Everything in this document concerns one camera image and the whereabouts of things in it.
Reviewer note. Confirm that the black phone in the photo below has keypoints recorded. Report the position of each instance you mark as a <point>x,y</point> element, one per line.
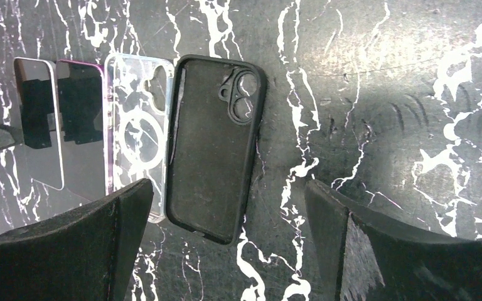
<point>40,123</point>

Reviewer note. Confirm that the purple phone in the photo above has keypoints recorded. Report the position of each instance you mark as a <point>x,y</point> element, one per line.
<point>80,105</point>

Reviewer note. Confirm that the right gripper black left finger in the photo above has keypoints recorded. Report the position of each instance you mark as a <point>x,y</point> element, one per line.
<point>86,253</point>

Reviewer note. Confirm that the clear magsafe phone case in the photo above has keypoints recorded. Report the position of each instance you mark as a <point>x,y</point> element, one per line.
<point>136,107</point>

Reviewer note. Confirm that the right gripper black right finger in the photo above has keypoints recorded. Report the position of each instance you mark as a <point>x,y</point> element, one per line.
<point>366,255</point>

